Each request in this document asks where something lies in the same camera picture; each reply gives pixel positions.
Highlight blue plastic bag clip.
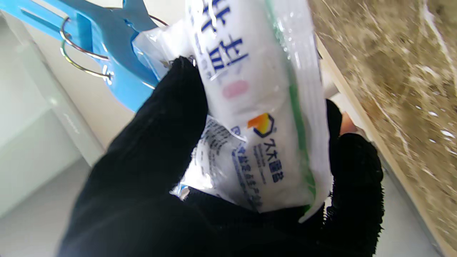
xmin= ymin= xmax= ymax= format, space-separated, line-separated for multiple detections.
xmin=0 ymin=0 xmax=169 ymax=113

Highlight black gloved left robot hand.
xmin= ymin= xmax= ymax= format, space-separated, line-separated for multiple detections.
xmin=59 ymin=55 xmax=385 ymax=257

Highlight white blue printed salt bag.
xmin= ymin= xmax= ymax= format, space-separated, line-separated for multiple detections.
xmin=133 ymin=0 xmax=335 ymax=224

